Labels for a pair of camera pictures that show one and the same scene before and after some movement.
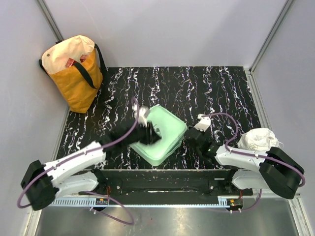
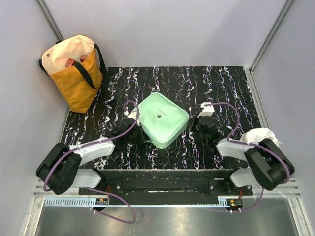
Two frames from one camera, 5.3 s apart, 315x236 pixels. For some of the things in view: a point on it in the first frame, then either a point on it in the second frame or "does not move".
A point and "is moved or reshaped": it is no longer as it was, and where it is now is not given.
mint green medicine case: (171, 130) is moved or reshaped
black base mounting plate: (166, 183) does not move
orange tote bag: (76, 64) does not move
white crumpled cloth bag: (260, 138) does not move
